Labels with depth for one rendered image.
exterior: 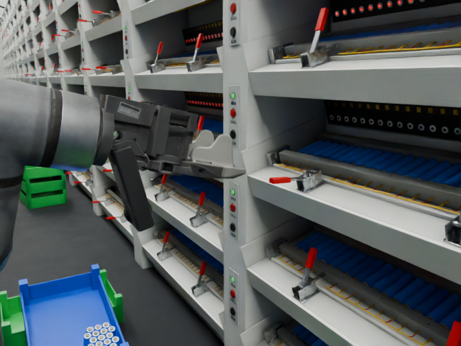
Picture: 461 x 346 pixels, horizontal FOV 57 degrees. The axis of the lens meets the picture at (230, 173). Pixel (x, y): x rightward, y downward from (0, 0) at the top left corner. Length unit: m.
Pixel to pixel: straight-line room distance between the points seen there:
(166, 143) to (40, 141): 0.15
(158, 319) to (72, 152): 0.87
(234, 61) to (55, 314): 0.80
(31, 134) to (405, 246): 0.45
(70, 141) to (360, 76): 0.37
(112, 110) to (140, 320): 0.87
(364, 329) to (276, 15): 0.57
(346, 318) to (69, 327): 0.73
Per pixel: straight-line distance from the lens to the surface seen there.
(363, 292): 0.74
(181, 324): 1.27
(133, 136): 0.53
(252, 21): 0.82
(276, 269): 0.87
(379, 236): 0.60
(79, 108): 0.50
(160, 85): 1.24
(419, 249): 0.57
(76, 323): 1.22
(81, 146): 0.49
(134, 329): 1.27
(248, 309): 0.95
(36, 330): 1.22
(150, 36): 1.48
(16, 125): 0.48
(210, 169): 0.55
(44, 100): 0.49
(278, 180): 0.67
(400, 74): 0.56
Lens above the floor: 0.67
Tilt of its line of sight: 13 degrees down
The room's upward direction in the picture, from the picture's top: straight up
